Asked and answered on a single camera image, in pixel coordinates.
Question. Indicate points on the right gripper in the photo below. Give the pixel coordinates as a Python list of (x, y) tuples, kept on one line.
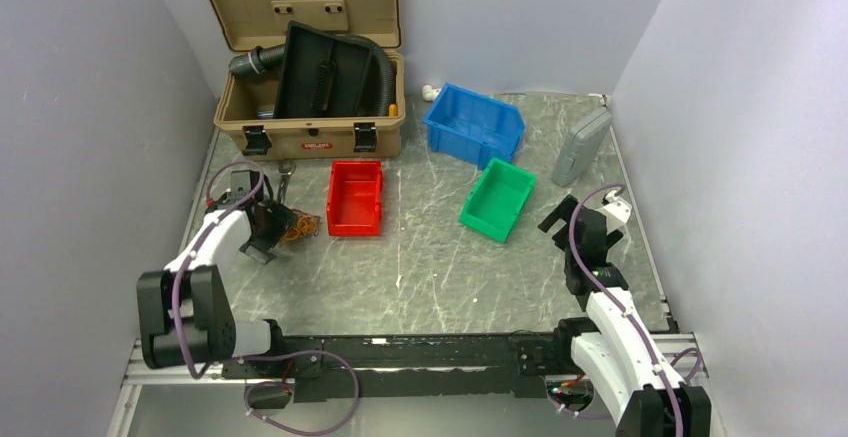
[(564, 211)]

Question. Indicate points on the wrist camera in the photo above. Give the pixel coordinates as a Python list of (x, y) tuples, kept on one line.
[(616, 210), (242, 182)]

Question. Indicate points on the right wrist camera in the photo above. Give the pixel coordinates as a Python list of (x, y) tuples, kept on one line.
[(616, 210)]

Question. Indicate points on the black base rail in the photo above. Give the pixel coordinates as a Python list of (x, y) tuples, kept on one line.
[(320, 368)]

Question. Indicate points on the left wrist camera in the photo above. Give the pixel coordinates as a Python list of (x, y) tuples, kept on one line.
[(242, 182)]

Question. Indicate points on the green plastic bin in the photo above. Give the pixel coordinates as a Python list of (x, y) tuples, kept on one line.
[(495, 203)]

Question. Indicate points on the black tray insert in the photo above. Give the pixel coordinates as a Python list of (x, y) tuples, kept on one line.
[(322, 74)]

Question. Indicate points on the tan plastic toolbox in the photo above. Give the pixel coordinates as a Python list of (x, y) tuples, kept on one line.
[(256, 31)]

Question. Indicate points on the silver open-end wrench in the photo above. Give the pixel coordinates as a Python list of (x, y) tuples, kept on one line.
[(286, 169)]

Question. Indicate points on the blue plastic bin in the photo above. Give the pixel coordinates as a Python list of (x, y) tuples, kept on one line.
[(472, 127)]

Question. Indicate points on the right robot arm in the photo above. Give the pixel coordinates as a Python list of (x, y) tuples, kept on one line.
[(610, 345)]

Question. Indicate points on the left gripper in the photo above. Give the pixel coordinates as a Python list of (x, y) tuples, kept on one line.
[(281, 219)]

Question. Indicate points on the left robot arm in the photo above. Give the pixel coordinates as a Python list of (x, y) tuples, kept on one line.
[(185, 317)]

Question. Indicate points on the grey plastic case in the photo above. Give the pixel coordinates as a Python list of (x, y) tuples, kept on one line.
[(582, 144)]

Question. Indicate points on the white pipe fitting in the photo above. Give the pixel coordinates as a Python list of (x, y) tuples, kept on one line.
[(430, 93)]

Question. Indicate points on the red plastic bin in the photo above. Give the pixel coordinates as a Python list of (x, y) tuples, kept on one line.
[(354, 202)]

